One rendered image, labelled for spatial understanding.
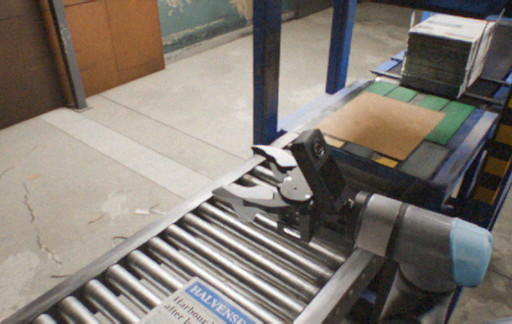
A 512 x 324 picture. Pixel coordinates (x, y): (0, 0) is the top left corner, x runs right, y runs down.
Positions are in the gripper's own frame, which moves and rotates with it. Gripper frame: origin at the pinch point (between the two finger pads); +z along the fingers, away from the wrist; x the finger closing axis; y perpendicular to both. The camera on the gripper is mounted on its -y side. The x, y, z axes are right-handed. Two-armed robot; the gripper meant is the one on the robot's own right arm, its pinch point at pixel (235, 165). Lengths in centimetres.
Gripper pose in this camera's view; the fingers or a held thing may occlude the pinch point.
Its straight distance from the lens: 63.0
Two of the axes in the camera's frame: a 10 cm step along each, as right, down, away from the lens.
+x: 5.0, -5.9, 6.3
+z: -8.6, -2.8, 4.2
